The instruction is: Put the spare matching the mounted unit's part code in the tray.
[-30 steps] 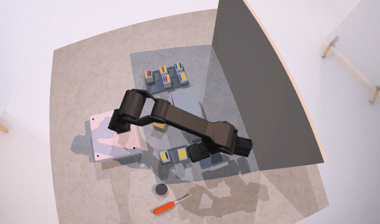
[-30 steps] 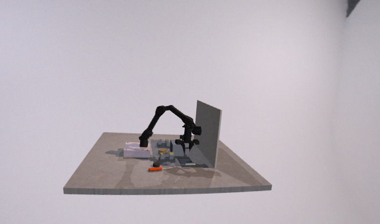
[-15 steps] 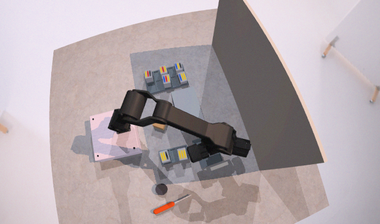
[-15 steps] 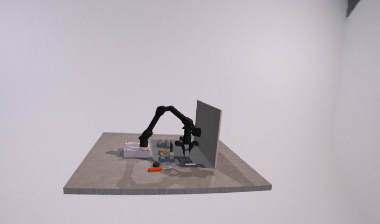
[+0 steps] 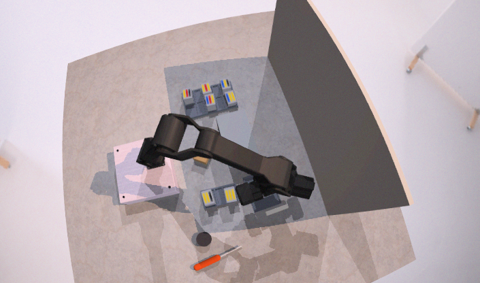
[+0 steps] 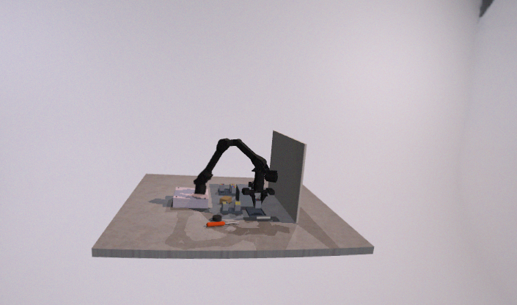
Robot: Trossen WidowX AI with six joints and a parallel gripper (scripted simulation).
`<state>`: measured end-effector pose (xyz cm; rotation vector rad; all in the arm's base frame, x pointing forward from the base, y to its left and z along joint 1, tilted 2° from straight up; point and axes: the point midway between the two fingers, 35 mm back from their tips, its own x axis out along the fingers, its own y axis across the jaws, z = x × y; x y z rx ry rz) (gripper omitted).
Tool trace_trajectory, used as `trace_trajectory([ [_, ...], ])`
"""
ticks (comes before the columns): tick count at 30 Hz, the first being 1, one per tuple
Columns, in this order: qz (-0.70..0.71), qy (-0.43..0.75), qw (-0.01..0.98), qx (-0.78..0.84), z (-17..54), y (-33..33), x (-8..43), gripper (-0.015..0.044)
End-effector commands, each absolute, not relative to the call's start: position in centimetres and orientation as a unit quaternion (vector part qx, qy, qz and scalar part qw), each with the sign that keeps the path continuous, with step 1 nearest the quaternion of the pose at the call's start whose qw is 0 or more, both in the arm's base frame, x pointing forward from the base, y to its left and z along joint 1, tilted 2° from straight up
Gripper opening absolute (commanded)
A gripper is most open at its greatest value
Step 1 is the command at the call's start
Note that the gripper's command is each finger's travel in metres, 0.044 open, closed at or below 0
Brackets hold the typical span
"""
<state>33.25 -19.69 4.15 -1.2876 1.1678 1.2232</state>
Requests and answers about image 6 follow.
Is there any orange-handled screwdriver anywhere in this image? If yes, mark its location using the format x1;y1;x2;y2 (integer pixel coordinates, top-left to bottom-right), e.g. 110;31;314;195
206;221;239;227

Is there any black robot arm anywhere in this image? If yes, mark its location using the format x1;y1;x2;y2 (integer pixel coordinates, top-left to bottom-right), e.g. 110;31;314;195
194;139;278;195

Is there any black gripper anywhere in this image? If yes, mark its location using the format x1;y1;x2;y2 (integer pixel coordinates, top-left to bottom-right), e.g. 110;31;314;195
242;180;275;205

